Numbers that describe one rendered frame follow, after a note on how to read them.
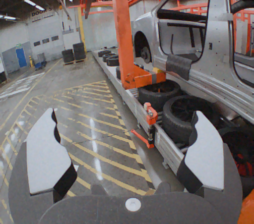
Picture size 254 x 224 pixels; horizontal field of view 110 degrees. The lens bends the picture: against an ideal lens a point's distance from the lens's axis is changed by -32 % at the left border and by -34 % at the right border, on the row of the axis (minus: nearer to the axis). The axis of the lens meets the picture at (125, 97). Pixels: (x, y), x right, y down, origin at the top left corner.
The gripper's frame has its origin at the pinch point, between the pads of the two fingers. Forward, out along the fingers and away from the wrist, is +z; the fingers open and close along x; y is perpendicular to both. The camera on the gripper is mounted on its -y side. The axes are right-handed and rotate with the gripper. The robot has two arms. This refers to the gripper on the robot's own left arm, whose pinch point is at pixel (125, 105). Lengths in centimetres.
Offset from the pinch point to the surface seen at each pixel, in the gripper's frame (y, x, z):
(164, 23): -27, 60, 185
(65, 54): 103, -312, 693
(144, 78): 56, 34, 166
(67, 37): 12, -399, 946
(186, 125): 65, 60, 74
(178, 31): -19, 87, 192
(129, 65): 35, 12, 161
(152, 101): 77, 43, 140
